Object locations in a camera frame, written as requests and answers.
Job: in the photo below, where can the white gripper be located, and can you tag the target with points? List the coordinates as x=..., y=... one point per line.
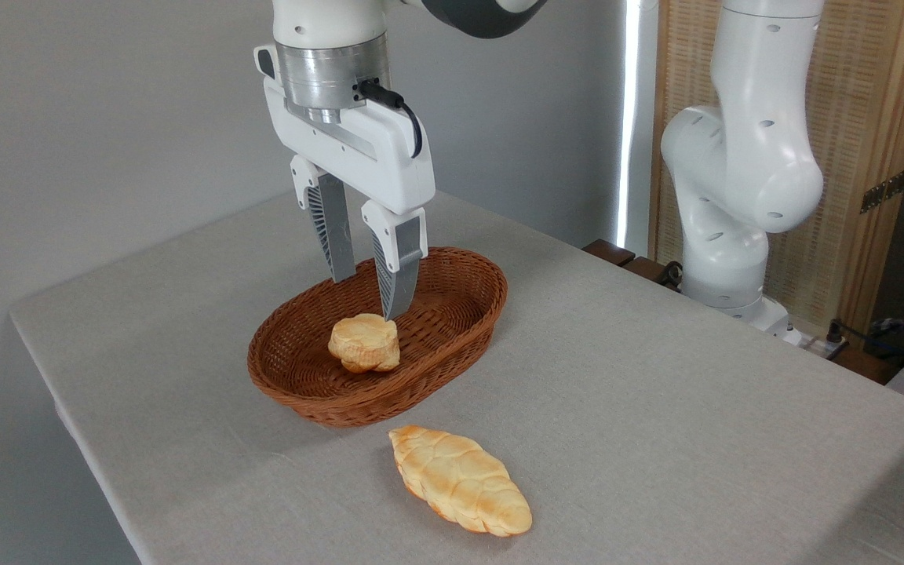
x=373, y=161

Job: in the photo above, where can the long braided bread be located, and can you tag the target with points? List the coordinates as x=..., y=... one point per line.
x=460, y=479

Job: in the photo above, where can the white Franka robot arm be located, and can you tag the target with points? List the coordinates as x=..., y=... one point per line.
x=742, y=157

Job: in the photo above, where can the round bread roll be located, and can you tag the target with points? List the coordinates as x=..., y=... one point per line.
x=364, y=343

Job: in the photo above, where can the brown wicker basket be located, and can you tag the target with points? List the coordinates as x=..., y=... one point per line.
x=303, y=392

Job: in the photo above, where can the brown wooden block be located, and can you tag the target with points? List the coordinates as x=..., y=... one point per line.
x=644, y=269
x=609, y=252

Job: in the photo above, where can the grey tablecloth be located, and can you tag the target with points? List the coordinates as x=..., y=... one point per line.
x=656, y=392

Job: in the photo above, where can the white power strip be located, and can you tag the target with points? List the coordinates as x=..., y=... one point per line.
x=813, y=345

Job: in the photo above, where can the black plug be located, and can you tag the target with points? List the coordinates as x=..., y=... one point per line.
x=835, y=332

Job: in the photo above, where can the wooden rattan folding screen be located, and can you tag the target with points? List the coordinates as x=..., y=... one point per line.
x=860, y=94

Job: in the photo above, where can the brass screen hinge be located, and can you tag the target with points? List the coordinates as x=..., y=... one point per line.
x=883, y=191

